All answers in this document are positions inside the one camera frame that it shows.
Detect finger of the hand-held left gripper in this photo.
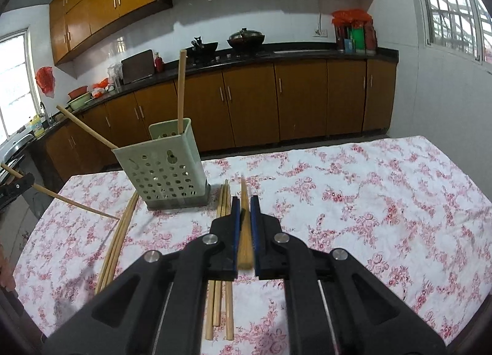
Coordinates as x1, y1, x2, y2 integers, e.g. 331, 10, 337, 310
0, 174, 34, 207

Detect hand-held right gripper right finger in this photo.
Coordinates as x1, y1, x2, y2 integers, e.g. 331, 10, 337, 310
250, 195, 448, 355

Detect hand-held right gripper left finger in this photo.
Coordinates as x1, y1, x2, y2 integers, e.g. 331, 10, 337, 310
42, 197, 241, 355

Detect wooden chopstick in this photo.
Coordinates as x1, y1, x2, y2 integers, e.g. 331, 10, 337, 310
214, 180, 230, 327
236, 177, 254, 269
56, 105, 119, 150
1, 163, 121, 221
94, 191, 136, 295
177, 49, 188, 135
102, 194, 141, 295
98, 193, 138, 296
205, 180, 227, 341

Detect green perforated chopstick holder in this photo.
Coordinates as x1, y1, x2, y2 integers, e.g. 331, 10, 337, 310
111, 118, 211, 211

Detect pink floral tablecloth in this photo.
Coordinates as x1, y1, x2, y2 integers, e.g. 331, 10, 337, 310
13, 135, 492, 355

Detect sliding glass window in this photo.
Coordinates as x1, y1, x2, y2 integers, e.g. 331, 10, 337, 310
0, 28, 34, 145

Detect green basin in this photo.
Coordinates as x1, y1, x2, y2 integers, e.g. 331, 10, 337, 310
67, 94, 93, 110

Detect hanging red plastic bag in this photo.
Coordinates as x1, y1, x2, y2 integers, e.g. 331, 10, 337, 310
35, 66, 56, 97

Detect wooden lower kitchen cabinets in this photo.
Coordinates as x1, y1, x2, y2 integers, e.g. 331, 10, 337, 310
42, 58, 397, 183

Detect dark cutting board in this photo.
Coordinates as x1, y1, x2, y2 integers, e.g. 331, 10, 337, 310
121, 49, 156, 85

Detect small black pot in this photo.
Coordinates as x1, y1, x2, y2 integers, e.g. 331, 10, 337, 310
190, 36, 219, 57

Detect black kitchen countertop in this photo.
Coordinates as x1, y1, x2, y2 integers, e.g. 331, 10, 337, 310
23, 47, 399, 148

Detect black wok with lid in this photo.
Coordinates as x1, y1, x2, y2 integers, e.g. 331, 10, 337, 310
227, 28, 267, 50

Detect long wooden upper cabinets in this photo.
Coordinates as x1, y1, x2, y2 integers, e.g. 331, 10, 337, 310
49, 0, 173, 66

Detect green box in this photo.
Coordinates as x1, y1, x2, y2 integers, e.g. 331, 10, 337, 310
351, 28, 366, 53

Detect red bag on packages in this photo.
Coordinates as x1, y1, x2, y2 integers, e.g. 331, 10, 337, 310
331, 9, 373, 28

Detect barred window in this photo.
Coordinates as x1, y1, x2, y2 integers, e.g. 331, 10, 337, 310
411, 0, 492, 67

